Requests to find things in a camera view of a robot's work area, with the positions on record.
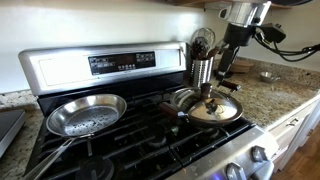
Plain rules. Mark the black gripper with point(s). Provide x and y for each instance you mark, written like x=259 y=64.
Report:
x=239 y=36

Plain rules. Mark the steel lid with brown knob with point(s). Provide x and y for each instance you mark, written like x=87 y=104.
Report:
x=213 y=108

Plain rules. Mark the wooden spoon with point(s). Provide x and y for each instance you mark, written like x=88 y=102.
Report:
x=213 y=52

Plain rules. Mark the perforated steel utensil holder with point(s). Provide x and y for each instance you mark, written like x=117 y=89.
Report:
x=201 y=72

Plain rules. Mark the small steel bowl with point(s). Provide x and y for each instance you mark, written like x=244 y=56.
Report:
x=269 y=77

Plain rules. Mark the wooden upper cabinet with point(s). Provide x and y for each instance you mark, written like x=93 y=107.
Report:
x=200 y=2

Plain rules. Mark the silver stove knob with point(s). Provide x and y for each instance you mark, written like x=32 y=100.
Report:
x=235 y=171
x=259 y=153

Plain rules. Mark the stainless steel gas stove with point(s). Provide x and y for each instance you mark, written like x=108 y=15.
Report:
x=150 y=146

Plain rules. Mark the stainless steel frying pan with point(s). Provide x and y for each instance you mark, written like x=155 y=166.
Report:
x=86 y=115

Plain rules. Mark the flat black steel-edged appliance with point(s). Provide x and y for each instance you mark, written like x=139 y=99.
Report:
x=8 y=128

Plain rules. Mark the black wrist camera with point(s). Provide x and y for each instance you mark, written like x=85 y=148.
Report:
x=272 y=33

